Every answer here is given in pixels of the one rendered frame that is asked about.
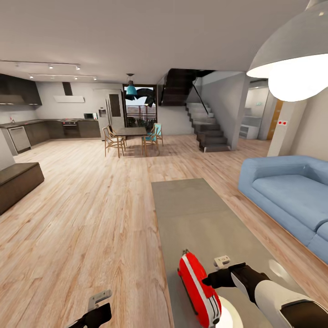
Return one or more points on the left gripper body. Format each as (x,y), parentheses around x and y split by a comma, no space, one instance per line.
(100,315)

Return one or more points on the dishwasher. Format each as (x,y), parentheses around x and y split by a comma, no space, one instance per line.
(19,138)

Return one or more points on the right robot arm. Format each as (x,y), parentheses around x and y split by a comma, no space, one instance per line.
(282,307)

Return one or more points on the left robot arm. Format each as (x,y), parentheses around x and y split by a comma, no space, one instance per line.
(96,315)

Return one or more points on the radio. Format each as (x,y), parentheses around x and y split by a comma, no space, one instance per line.
(204,300)

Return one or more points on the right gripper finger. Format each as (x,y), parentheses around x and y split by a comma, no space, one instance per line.
(206,281)

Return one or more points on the fixed window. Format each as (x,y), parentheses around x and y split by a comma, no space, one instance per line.
(141,109)

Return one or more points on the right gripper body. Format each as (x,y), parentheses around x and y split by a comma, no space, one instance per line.
(217,279)

